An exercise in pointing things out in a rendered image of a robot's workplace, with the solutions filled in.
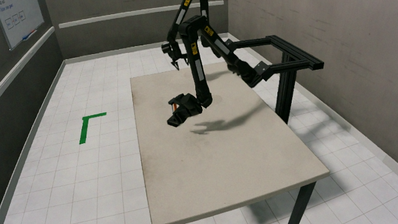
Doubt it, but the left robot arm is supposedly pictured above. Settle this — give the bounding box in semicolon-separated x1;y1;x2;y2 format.
174;15;261;116

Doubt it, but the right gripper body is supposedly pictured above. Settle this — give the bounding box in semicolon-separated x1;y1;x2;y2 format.
171;48;187;63

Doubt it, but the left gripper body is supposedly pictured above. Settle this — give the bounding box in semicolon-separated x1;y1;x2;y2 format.
174;108;192;123

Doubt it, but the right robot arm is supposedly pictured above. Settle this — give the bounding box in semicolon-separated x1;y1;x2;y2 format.
161;0;219;58

